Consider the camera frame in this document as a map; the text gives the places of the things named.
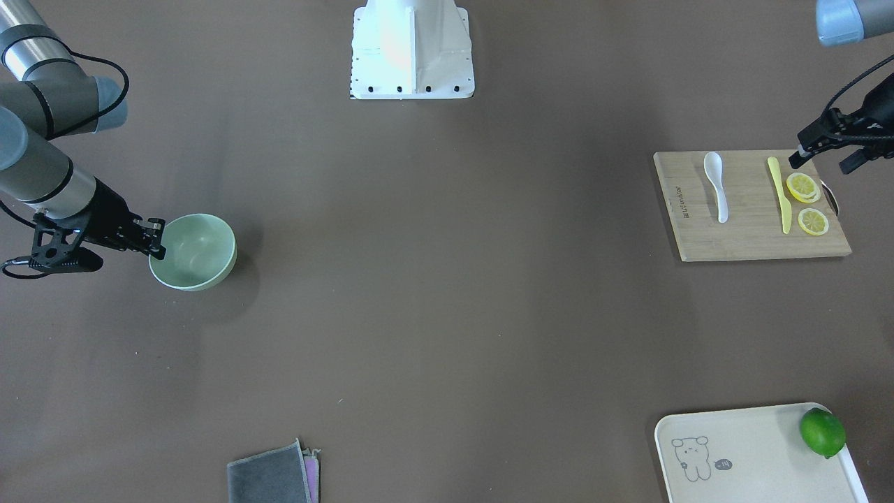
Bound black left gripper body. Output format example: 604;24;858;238
810;75;893;157

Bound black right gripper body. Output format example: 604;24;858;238
70;180;151;255

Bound green ceramic bowl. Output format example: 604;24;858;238
148;214;237;292

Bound white ceramic spoon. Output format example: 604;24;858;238
703;152;729;224

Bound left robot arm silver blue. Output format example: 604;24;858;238
789;1;893;175

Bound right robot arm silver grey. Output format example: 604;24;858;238
2;1;166;268

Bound stacked lemon slices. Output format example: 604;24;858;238
786;173;821;204

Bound yellow plastic knife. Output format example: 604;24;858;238
767;156;792;235

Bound lemon slice near edge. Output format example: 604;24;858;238
798;207;830;236

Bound green lime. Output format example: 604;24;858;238
799;407;847;459

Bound grey folded cloth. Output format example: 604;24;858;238
226;438;321;502

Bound cream serving tray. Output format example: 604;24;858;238
654;403;867;502

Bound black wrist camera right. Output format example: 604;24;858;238
27;212;103;275

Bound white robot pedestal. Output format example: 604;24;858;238
349;1;476;100

